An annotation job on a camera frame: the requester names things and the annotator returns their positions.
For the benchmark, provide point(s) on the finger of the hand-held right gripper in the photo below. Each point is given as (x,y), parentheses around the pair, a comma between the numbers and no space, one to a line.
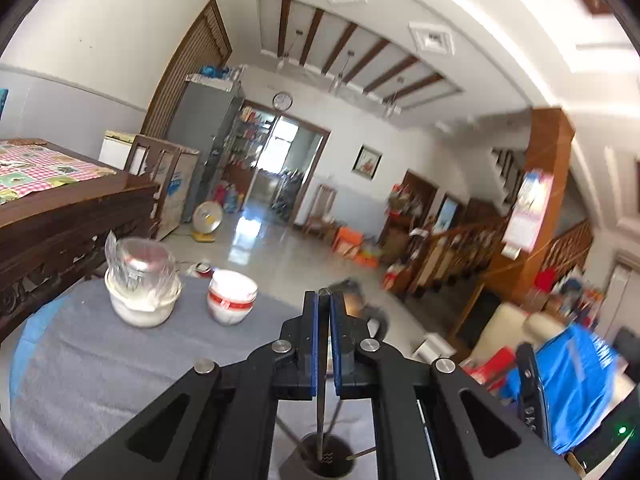
(530,395)

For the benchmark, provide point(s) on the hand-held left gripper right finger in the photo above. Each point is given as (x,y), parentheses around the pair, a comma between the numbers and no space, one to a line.
(340,360)

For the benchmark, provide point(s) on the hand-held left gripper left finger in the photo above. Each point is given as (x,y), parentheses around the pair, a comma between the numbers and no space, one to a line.
(311,350)

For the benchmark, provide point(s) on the dark metal utensil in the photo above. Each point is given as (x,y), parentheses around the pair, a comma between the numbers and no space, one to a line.
(292,437)
(320,425)
(336,417)

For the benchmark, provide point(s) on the dark grey utensil holder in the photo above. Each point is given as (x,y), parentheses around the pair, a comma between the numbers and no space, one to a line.
(335,470)

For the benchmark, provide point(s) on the red plastic chair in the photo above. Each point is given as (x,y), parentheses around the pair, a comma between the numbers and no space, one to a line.
(492,367)

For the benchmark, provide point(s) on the blue cloth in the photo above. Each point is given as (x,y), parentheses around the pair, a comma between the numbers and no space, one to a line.
(575,375)

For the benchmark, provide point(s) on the bronze electric kettle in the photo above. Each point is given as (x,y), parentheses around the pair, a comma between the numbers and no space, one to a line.
(367,310)

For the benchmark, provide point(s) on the beige sofa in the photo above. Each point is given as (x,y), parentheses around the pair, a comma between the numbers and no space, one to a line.
(505,320)

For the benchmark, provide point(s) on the white bowl red band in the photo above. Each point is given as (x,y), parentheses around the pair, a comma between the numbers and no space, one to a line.
(227,312)

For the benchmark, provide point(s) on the small white stool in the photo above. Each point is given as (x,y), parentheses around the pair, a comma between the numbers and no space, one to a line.
(435,345)

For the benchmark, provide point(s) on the wooden tipped utensil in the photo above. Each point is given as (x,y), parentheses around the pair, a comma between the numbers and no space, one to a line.
(362,454)

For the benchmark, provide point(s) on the orange cardboard box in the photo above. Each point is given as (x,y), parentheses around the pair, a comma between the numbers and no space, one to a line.
(347,242)

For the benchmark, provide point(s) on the brown wooden chair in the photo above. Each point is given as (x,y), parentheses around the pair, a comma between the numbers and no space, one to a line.
(320,210)

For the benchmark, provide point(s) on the wooden stair railing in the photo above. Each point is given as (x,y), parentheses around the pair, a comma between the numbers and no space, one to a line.
(460,250)

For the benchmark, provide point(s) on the small floor fan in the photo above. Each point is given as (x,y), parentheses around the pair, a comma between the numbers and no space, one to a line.
(207,217)

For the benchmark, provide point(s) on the red and blue bottles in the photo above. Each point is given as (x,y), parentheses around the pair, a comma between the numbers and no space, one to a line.
(227,197)

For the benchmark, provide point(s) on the white ceramic pot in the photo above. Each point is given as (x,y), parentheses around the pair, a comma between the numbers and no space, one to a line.
(140,312)

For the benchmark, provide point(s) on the brown wooden door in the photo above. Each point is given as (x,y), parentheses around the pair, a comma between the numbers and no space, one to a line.
(447,212)
(425,185)

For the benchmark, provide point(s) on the grey table mat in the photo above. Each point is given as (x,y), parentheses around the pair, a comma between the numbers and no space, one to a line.
(125,370)

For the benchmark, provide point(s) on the blue printed appliance box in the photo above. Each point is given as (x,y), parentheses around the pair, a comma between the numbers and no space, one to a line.
(175,200)

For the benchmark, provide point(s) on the shelf with goods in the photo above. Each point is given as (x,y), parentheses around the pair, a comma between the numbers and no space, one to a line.
(245,145)

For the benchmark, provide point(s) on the wooden pillar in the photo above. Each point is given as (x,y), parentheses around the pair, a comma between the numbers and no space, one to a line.
(547,150)

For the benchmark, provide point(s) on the grey refrigerator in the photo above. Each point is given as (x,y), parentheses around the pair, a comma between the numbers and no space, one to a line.
(200,125)

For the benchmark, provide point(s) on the pendant lamp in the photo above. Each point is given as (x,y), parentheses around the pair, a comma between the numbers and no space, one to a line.
(391,107)
(339,82)
(281,62)

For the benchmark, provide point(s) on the dark wooden chair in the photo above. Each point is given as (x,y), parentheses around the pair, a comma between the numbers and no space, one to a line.
(137,160)

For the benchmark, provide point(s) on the white chest box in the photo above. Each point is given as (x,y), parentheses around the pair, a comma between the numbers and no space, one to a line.
(117,152)

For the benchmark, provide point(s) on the dark wooden bench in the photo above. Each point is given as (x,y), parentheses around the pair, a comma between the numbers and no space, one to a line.
(60,230)

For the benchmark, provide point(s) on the slatted wooden door panel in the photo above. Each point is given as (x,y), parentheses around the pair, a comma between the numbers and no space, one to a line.
(190,70)

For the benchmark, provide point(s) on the pink checked cloth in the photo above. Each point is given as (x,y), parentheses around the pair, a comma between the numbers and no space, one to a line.
(40,170)

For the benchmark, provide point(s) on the wall calendar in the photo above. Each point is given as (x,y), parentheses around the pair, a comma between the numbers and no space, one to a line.
(527,210)

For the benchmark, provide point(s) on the wooden doorway frame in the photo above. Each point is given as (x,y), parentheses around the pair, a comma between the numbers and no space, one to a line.
(322,160)

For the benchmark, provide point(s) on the framed wall picture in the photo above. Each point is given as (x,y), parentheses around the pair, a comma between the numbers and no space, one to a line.
(367,162)

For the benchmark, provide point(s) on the round wall clock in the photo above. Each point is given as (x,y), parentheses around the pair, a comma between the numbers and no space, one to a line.
(282,101)

